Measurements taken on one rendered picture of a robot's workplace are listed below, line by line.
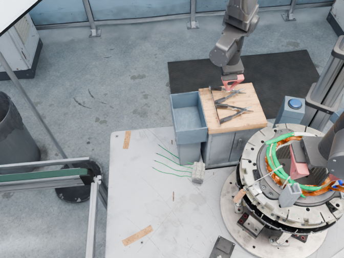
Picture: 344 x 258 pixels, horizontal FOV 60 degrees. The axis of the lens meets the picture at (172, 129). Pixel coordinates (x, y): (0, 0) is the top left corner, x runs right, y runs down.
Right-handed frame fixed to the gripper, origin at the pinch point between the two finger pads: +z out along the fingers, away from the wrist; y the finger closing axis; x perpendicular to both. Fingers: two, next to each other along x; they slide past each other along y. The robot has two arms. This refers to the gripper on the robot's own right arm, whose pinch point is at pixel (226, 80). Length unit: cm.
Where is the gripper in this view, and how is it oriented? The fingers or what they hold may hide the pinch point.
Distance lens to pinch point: 102.1
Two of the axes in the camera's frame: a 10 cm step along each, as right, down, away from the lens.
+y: 1.4, 8.2, -5.6
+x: 9.9, -1.2, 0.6
